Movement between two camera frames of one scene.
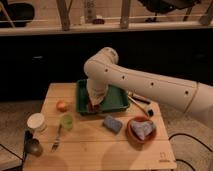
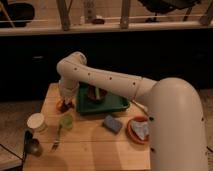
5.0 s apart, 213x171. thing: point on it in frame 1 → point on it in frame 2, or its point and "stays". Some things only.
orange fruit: x=61 y=106 stays
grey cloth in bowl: x=142 y=128 stays
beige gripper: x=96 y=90 → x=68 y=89
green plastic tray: x=116 y=99 stays
